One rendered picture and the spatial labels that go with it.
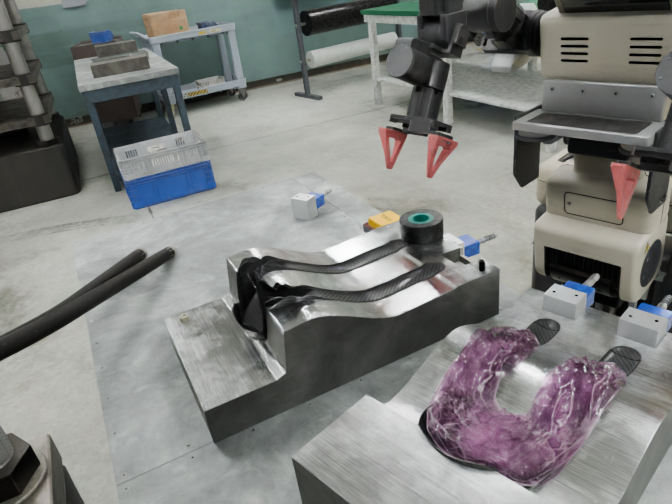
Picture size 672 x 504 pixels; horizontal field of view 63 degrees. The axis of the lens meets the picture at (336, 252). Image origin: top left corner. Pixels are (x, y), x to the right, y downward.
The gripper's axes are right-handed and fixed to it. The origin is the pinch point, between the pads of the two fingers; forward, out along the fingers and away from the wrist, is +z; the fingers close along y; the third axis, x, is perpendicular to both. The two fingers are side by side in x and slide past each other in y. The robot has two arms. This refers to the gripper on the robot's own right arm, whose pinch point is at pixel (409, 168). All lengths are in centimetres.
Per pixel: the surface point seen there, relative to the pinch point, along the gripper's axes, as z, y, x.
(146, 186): 47, -292, 96
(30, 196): 77, -384, 52
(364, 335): 25.1, 16.1, -21.9
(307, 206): 13.7, -33.7, 7.8
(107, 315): 40, -36, -36
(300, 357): 28.8, 13.3, -31.0
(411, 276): 17.2, 12.4, -8.7
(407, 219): 9.0, 3.8, -2.0
